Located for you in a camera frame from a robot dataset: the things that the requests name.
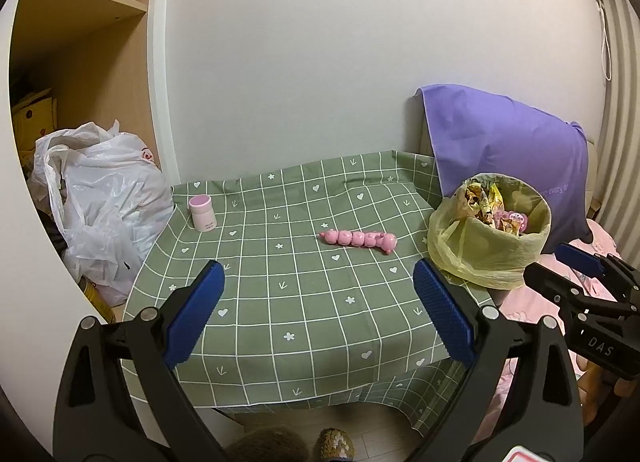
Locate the pink cup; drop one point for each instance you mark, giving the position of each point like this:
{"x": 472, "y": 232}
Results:
{"x": 202, "y": 214}

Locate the pink floral blanket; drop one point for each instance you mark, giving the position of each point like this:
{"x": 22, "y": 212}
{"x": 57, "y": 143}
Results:
{"x": 530, "y": 312}

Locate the pile of snack wrappers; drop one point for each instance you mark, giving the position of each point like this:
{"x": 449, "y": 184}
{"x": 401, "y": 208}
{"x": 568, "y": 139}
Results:
{"x": 482, "y": 207}

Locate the round pink candy packet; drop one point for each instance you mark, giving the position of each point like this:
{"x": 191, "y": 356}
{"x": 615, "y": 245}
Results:
{"x": 518, "y": 222}

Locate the yellow box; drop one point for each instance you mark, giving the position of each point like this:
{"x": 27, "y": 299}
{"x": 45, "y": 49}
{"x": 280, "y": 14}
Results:
{"x": 32, "y": 116}

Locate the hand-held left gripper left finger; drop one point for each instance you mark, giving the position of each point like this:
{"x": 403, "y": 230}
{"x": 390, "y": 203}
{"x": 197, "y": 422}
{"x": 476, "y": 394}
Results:
{"x": 195, "y": 312}

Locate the beige striped curtain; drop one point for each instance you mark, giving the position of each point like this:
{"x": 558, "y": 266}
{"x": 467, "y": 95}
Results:
{"x": 625, "y": 141}

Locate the purple pillow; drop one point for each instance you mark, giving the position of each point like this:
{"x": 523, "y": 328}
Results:
{"x": 500, "y": 136}

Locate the bin with yellow liner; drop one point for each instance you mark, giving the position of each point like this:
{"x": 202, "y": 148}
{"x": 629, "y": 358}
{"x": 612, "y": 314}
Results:
{"x": 480, "y": 262}

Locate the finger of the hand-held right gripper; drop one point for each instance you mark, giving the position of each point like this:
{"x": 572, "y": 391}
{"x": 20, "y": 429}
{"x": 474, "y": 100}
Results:
{"x": 555, "y": 287}
{"x": 580, "y": 259}

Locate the green checked tablecloth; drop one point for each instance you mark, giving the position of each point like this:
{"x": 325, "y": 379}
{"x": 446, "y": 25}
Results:
{"x": 300, "y": 312}

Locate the wooden shelf unit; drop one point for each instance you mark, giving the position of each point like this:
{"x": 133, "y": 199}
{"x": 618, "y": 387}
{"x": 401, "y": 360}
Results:
{"x": 85, "y": 66}

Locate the white plastic bag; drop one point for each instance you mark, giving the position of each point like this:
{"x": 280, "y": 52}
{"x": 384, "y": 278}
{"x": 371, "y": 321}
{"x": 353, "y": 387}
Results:
{"x": 115, "y": 202}

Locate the pink caterpillar toy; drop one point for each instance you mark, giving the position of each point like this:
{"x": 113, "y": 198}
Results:
{"x": 357, "y": 239}

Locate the brown fuzzy slipper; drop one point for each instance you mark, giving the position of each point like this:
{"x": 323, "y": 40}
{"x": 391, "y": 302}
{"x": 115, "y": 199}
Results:
{"x": 270, "y": 447}
{"x": 335, "y": 444}

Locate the yellow tin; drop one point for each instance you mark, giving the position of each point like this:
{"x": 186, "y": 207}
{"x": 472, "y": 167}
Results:
{"x": 99, "y": 299}

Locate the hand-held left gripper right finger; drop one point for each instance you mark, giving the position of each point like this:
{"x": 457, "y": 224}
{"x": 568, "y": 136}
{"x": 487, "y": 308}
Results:
{"x": 445, "y": 312}

